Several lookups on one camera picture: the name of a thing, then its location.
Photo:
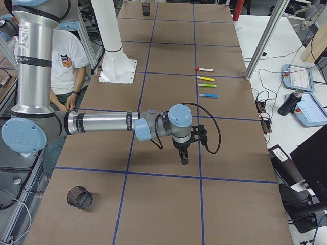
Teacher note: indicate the near teach pendant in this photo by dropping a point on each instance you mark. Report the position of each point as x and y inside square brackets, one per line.
[309, 111]

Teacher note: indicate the red capped white marker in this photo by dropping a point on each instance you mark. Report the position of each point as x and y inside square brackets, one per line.
[204, 69]

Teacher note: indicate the near black mesh cup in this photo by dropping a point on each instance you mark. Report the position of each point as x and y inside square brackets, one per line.
[79, 197]

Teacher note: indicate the aluminium frame post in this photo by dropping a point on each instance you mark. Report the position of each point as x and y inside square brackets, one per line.
[263, 42]

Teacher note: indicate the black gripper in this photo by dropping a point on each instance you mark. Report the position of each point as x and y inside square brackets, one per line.
[181, 147]

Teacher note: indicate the black mesh cup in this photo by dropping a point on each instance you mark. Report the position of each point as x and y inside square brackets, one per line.
[145, 8]
[79, 197]

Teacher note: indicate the yellow highlighter marker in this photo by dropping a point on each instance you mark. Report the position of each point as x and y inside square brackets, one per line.
[205, 78]

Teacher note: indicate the seated person white shirt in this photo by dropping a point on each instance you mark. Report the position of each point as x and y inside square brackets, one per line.
[51, 79]

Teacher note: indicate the black orange usb hub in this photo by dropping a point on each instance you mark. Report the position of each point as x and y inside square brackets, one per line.
[265, 118]

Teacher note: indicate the white pedestal column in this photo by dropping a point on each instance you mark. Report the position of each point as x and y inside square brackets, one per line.
[116, 66]

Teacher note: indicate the teach pendant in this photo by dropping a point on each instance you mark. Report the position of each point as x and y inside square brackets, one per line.
[297, 77]
[309, 111]

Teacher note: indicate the green highlighter marker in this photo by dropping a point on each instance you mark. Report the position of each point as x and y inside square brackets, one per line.
[207, 85]

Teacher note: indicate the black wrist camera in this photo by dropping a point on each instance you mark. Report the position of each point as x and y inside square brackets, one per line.
[199, 133]

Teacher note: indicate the far black mesh cup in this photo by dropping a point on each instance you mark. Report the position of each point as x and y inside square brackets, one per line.
[145, 8]

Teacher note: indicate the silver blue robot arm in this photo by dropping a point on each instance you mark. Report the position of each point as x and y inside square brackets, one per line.
[146, 125]

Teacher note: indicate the blue highlighter marker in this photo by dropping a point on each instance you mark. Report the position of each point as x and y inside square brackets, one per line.
[208, 95]

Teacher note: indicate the black monitor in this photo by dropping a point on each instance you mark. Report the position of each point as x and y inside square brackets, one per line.
[310, 159]

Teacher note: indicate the black water bottle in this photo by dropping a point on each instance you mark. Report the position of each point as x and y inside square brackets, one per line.
[290, 103]

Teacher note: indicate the red fire extinguisher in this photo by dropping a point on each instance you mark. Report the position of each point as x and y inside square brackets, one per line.
[238, 9]

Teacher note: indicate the far teach pendant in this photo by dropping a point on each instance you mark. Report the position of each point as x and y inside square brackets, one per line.
[297, 77]

